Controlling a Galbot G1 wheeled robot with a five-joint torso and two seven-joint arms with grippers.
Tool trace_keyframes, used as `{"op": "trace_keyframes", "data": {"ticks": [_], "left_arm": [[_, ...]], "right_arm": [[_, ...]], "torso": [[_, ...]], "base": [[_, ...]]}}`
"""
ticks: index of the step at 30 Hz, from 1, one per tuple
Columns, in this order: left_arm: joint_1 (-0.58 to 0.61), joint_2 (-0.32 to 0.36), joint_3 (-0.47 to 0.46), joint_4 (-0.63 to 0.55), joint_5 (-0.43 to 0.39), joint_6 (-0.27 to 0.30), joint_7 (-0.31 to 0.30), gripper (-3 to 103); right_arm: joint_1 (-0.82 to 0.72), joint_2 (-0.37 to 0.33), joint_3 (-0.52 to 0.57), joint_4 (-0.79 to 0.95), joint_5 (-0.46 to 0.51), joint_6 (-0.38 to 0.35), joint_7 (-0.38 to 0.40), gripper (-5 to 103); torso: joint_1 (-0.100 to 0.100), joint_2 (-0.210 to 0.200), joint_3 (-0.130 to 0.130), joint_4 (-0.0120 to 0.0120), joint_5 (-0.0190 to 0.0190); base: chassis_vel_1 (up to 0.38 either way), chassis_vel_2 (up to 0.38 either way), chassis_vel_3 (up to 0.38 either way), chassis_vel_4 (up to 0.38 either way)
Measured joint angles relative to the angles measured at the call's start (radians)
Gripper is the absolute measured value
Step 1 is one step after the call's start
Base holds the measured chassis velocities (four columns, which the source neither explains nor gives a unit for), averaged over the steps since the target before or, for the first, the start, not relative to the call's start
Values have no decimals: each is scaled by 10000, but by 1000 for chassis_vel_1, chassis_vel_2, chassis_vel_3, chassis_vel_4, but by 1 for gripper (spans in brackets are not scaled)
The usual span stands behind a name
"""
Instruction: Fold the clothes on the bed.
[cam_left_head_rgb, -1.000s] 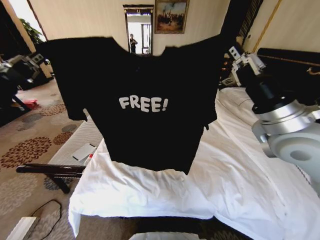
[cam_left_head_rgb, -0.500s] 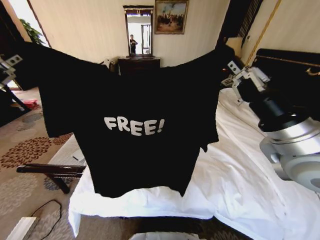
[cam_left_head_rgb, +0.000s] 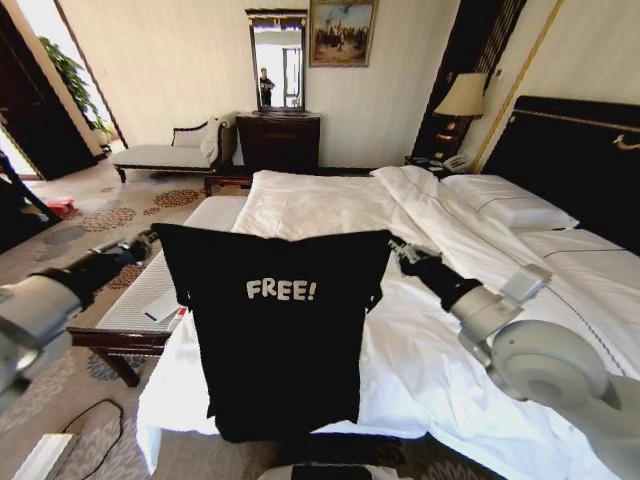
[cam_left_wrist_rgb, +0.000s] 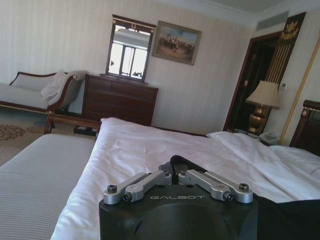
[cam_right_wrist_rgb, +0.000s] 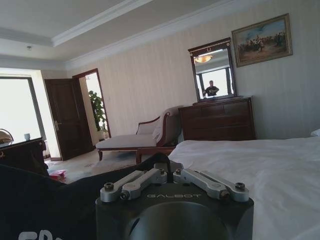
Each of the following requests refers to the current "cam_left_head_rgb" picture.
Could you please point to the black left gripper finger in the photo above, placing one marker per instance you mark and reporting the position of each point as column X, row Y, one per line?
column 149, row 237

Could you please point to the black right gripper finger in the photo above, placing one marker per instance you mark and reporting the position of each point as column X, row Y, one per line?
column 412, row 255
column 397, row 246

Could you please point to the black FREE! print t-shirt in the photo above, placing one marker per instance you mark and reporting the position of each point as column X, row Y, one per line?
column 280, row 350

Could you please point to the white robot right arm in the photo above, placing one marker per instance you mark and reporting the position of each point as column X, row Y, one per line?
column 530, row 350

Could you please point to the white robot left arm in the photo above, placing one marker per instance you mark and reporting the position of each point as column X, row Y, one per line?
column 45, row 300

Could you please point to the white sheeted bed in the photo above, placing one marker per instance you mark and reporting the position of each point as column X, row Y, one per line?
column 425, row 360

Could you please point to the white padded wooden bench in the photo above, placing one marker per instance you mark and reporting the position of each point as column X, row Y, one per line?
column 132, row 305

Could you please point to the white paper sheet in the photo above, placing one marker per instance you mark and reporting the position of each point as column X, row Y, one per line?
column 161, row 306

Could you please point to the red booklet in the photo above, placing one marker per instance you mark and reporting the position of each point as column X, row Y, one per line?
column 180, row 313

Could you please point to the white rumpled duvet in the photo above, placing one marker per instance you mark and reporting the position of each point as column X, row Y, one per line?
column 325, row 205

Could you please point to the white chaise longue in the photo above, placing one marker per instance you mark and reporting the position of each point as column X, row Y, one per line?
column 165, row 155

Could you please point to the dark wooden nightstand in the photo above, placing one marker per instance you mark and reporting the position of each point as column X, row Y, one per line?
column 422, row 165

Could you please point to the red bag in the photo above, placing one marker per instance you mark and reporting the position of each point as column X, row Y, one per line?
column 60, row 206

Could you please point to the dark wooden stool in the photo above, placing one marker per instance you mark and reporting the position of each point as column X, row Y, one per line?
column 225, row 181

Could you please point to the white desk telephone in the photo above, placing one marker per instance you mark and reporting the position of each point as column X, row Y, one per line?
column 457, row 161

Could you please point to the white pillow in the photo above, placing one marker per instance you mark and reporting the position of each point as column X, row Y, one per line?
column 510, row 200

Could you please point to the white chaise cushion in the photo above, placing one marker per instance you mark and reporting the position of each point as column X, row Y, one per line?
column 211, row 137

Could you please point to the black tripod stand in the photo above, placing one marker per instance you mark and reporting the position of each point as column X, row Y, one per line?
column 20, row 190

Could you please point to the dark wooden dresser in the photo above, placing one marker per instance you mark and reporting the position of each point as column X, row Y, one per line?
column 277, row 142

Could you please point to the cream shade table lamp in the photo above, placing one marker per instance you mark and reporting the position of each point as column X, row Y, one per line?
column 462, row 95

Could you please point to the green potted plant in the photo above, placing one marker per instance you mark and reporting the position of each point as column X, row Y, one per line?
column 72, row 85

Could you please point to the black gold-trimmed headboard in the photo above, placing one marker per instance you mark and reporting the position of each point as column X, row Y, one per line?
column 565, row 145

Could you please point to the person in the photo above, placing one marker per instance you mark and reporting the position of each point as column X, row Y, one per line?
column 266, row 86

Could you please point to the gold framed painting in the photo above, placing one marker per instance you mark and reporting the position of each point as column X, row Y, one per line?
column 342, row 32

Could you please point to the white box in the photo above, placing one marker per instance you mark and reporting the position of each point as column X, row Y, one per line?
column 42, row 457

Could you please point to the dark framed wall mirror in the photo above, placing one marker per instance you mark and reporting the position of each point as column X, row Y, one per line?
column 277, row 55

